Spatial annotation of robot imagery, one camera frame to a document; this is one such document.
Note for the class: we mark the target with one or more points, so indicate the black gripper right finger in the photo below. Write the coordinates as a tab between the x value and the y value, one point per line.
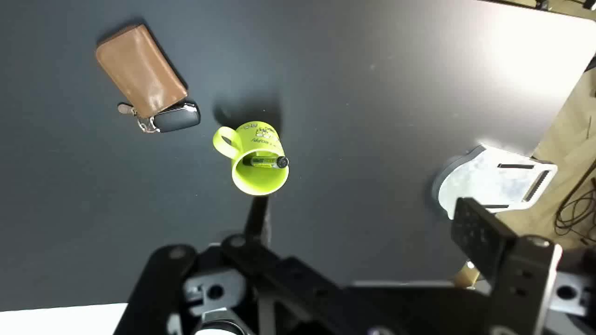
519	268

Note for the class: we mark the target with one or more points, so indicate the black marker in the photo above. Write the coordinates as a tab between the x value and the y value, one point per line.
273	162

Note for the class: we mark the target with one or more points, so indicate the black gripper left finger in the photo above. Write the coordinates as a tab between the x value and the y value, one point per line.
275	279

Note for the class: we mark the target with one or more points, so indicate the brown leather key pouch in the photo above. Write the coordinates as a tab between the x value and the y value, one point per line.
135	61

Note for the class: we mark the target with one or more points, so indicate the black car key fob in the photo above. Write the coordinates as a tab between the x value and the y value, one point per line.
178	117

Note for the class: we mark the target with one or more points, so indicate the green mug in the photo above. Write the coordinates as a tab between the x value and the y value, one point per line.
253	137

